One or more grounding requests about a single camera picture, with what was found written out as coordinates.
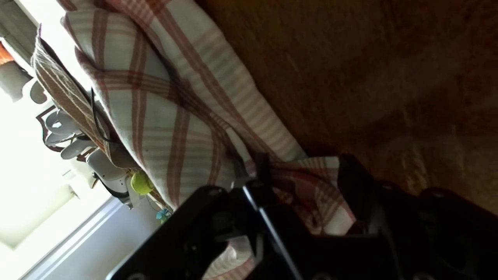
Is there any red white checked towel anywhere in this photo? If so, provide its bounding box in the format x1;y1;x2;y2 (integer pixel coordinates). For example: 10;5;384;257
30;0;360;280

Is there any green lime fruit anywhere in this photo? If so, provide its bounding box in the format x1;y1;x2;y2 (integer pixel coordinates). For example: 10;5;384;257
130;170;156;198

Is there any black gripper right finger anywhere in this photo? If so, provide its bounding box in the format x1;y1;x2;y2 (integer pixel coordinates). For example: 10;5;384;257
243;155;498;280

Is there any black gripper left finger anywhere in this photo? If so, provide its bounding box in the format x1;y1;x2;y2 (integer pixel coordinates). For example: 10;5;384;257
106;184;262;280

